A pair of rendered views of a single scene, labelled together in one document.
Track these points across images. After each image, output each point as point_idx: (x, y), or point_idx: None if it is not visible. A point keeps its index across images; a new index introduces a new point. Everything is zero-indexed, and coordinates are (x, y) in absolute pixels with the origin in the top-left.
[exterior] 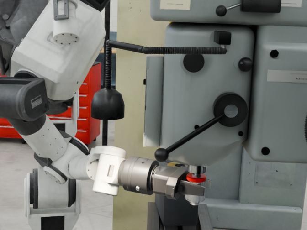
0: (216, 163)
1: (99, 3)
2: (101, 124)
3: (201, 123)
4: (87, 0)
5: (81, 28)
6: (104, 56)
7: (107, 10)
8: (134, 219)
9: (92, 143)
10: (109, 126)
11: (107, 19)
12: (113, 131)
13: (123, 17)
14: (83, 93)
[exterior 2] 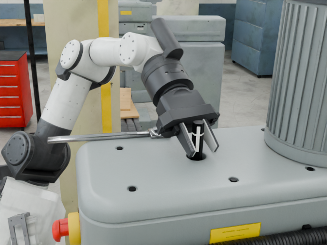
0: None
1: (53, 173)
2: (31, 98)
3: None
4: (41, 179)
5: (41, 225)
6: (30, 53)
7: (27, 11)
8: None
9: (28, 123)
10: (40, 100)
11: (28, 20)
12: (44, 106)
13: (54, 68)
14: (14, 84)
